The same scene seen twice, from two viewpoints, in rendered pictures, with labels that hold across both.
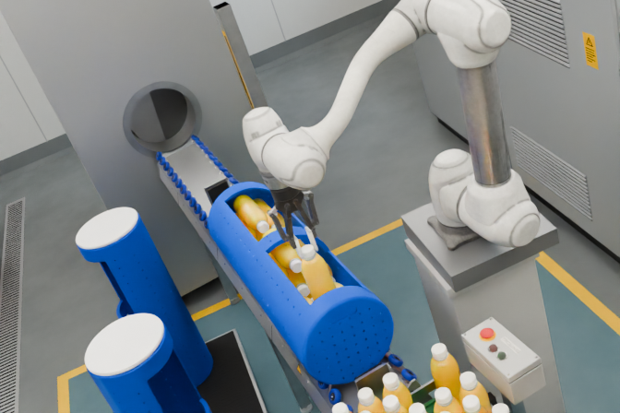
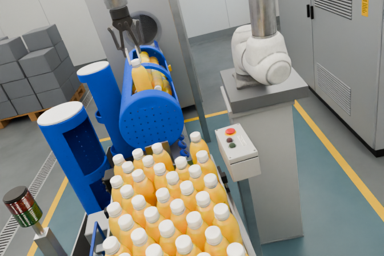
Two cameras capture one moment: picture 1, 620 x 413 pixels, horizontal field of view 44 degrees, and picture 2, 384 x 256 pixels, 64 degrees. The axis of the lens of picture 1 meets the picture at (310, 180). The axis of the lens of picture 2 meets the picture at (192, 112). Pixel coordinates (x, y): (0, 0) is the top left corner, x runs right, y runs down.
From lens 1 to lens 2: 1.07 m
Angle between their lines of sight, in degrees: 11
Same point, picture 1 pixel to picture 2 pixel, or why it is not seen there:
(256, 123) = not seen: outside the picture
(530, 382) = (248, 168)
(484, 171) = (256, 26)
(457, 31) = not seen: outside the picture
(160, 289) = (114, 103)
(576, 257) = (337, 135)
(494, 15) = not seen: outside the picture
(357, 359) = (156, 138)
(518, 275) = (279, 114)
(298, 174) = not seen: outside the picture
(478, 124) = not seen: outside the picture
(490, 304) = (258, 129)
